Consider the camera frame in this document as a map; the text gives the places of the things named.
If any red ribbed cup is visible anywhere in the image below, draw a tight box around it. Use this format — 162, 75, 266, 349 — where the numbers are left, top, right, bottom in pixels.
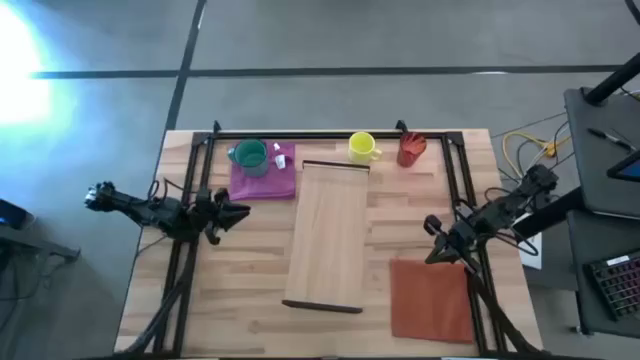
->
396, 130, 429, 169

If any black pen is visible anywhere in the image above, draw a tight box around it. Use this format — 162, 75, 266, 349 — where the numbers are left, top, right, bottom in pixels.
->
586, 127, 637, 152

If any green enamel mug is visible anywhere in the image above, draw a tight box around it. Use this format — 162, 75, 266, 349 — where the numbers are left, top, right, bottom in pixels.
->
227, 138, 270, 178

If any purple cloth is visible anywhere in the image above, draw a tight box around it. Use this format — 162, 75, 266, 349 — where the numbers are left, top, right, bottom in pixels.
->
228, 141, 298, 202

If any dark device with screen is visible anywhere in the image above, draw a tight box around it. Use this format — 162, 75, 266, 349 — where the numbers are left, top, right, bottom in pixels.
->
0, 198, 37, 232

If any yellow cable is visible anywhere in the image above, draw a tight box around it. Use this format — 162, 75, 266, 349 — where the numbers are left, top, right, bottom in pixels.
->
501, 130, 572, 179

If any orange cloth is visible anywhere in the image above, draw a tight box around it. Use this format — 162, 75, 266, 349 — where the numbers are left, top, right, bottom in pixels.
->
388, 257, 476, 346

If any dark grey side table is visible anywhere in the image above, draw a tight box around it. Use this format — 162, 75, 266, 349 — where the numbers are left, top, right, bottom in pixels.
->
563, 86, 640, 337

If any black tablet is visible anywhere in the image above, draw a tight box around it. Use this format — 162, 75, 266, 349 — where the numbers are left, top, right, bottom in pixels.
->
606, 148, 640, 184

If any yellow mug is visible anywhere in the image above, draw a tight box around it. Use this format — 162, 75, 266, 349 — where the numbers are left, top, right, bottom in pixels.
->
347, 130, 384, 166

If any black cable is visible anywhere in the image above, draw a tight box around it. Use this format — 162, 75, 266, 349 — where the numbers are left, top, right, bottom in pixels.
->
497, 118, 576, 185

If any wooden shelf with black legs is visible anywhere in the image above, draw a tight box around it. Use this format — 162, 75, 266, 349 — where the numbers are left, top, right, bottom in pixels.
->
280, 159, 372, 316

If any white paper sheet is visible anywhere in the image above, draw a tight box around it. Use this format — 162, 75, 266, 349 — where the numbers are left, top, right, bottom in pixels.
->
514, 212, 544, 271

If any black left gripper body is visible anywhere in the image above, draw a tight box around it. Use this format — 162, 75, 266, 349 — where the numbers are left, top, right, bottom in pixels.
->
192, 187, 232, 240

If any small white bottle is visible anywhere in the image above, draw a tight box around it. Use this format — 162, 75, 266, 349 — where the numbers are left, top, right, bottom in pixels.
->
272, 142, 288, 171

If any black stand pole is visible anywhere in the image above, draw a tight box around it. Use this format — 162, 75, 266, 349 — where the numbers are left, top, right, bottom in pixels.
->
583, 50, 640, 107

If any black metal table frame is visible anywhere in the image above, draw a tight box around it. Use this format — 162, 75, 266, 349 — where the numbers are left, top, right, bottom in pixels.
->
119, 119, 544, 360

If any black keyboard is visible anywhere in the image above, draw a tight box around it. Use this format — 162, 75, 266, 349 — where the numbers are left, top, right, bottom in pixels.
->
582, 249, 640, 322

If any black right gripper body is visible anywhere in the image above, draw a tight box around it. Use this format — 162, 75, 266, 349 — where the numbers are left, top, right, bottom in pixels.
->
440, 218, 482, 252

